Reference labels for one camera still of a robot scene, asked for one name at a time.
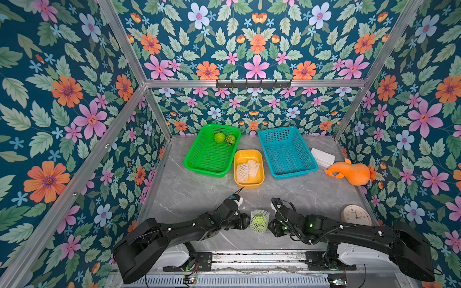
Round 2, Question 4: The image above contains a round beige clock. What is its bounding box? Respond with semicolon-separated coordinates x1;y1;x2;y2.
340;205;372;226

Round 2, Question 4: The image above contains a black wall hook rack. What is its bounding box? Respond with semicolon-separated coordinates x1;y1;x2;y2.
215;79;292;89

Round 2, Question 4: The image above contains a light green custard apple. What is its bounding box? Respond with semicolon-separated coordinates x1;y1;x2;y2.
214;133;226;144

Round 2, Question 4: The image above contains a white rectangular box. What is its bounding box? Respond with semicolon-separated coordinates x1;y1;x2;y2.
311;148;336;168

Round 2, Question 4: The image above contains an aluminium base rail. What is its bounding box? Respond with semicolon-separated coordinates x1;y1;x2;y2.
130;250;418;288

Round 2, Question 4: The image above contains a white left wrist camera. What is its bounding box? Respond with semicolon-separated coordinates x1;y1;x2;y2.
231;194;243;208

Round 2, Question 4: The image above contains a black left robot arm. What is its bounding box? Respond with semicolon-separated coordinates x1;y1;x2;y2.
113;196;250;284

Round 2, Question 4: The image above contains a dark speckled custard apple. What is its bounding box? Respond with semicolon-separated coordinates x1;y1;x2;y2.
224;134;237;146

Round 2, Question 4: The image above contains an orange toy duck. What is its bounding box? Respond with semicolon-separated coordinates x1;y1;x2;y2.
324;159;372;186

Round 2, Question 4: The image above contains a white foam net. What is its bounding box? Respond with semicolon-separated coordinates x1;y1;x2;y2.
235;163;249;184
249;210;270;234
247;160;261;177

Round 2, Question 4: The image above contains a yellow plastic tub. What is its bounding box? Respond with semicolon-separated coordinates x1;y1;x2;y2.
234;150;265;189

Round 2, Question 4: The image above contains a teal plastic basket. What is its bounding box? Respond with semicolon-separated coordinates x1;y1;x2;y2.
258;127;319;180

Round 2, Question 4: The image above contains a green plastic basket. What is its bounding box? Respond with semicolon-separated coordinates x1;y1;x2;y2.
184;124;241;178

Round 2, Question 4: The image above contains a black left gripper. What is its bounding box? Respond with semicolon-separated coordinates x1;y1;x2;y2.
218;213;254;230

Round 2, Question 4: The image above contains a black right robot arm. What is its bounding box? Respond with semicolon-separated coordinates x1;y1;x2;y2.
268;198;435;282

